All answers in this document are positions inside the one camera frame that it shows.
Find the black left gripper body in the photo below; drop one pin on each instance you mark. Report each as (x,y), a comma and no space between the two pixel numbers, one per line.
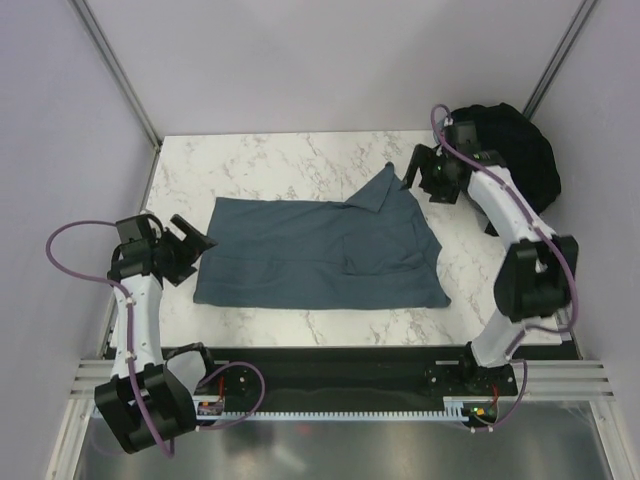
(173,253)

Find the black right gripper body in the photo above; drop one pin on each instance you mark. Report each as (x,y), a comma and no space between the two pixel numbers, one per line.
(450,191)

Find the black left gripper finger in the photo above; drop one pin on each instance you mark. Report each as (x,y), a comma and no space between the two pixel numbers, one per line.
(198,245)
(186,228)

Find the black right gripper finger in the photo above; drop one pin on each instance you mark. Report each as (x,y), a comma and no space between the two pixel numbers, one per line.
(419,160)
(430,182)

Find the grey-blue t shirt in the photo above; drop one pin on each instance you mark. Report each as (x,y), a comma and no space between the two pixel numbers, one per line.
(373,251)

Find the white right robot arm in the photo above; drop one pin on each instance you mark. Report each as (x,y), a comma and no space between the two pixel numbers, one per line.
(537,276)

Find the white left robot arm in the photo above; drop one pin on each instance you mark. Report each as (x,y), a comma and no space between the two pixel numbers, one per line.
(148,399)

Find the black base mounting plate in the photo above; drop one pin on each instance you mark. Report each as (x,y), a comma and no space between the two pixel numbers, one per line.
(346,379)

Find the right aluminium frame post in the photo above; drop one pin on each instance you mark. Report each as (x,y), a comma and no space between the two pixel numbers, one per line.
(563,49)

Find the aluminium frame post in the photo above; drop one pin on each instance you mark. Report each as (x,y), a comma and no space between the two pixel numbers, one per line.
(563,49)
(108,55)

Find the aluminium front frame rail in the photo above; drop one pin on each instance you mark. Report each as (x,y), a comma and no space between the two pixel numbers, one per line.
(575,380)

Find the white slotted cable duct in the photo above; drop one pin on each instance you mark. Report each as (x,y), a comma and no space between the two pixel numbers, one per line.
(211,408)

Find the left aluminium frame post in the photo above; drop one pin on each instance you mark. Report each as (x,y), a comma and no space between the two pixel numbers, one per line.
(108,55)

